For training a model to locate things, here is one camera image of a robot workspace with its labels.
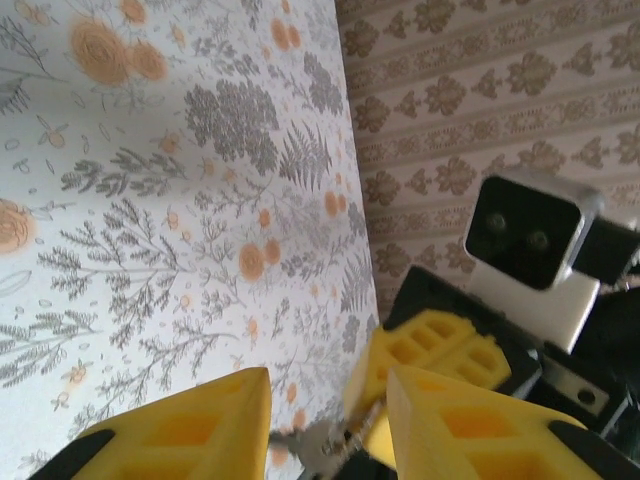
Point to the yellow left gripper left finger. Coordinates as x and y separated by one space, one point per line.
200 430

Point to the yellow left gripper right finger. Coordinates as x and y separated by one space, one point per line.
475 440

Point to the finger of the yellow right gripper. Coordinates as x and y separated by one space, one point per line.
381 440
430 345

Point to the floral printed tablecloth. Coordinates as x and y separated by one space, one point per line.
150 200

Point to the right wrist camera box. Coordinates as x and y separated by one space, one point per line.
525 235

